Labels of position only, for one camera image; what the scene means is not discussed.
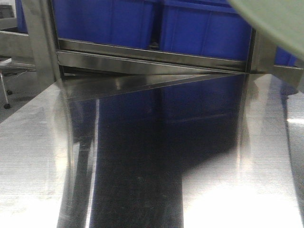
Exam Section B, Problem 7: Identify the blue bin far left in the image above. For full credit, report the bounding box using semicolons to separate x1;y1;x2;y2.
15;0;28;34

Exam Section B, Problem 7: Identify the stainless steel shelf rack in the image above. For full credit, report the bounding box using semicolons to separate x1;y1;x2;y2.
0;0;304;93

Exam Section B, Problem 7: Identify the green round plate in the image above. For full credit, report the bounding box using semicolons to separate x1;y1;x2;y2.
229;0;304;60

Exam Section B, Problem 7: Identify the wheeled cart in background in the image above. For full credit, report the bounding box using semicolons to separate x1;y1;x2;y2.
0;57;36;110

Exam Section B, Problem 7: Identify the blue bin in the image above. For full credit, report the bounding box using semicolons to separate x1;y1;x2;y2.
275;47;297;67
52;0;160;49
15;0;28;34
159;0;252;61

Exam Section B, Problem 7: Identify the blue bin lower right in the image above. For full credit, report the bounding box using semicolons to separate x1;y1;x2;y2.
275;47;297;67

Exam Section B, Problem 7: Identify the blue bin lower left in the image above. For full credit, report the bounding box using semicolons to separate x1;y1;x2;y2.
52;0;160;49

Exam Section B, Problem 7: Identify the blue bin lower middle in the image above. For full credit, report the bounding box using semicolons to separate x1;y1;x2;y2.
159;0;252;61

